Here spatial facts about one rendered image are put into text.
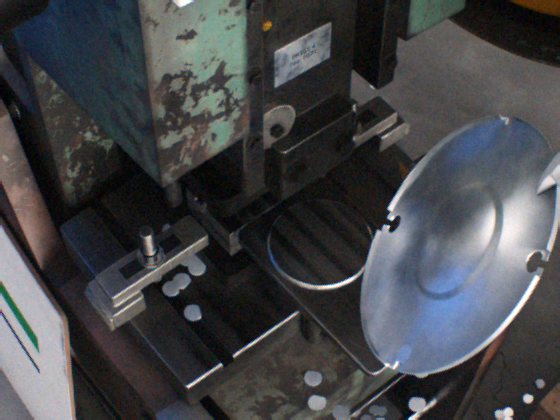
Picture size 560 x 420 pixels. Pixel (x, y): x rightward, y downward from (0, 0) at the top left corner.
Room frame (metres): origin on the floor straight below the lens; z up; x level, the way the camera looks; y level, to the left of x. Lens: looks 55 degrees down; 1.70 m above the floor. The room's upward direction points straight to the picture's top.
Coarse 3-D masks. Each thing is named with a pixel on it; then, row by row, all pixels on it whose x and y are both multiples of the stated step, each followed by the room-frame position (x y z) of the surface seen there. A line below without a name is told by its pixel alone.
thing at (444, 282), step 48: (480, 144) 0.60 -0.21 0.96; (528, 144) 0.56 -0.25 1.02; (432, 192) 0.58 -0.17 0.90; (480, 192) 0.54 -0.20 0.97; (528, 192) 0.50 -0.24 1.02; (384, 240) 0.56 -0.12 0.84; (432, 240) 0.51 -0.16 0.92; (480, 240) 0.48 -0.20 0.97; (528, 240) 0.45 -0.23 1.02; (384, 288) 0.50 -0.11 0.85; (432, 288) 0.46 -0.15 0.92; (480, 288) 0.43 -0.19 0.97; (528, 288) 0.39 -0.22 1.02; (384, 336) 0.43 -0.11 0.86; (432, 336) 0.40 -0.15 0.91; (480, 336) 0.37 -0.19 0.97
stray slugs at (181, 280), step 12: (192, 264) 0.61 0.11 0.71; (180, 276) 0.60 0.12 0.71; (168, 288) 0.58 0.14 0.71; (180, 288) 0.58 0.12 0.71; (192, 312) 0.54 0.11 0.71; (312, 372) 0.49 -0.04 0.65; (312, 384) 0.47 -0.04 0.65; (312, 396) 0.46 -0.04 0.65; (312, 408) 0.44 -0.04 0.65; (336, 408) 0.44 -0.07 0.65; (348, 408) 0.44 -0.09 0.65; (420, 408) 0.43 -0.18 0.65
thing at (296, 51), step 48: (288, 0) 0.62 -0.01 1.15; (336, 0) 0.66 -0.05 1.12; (288, 48) 0.62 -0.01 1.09; (336, 48) 0.66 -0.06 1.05; (288, 96) 0.62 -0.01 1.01; (336, 96) 0.66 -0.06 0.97; (288, 144) 0.59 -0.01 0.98; (336, 144) 0.62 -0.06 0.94; (240, 192) 0.59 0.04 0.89; (288, 192) 0.58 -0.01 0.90
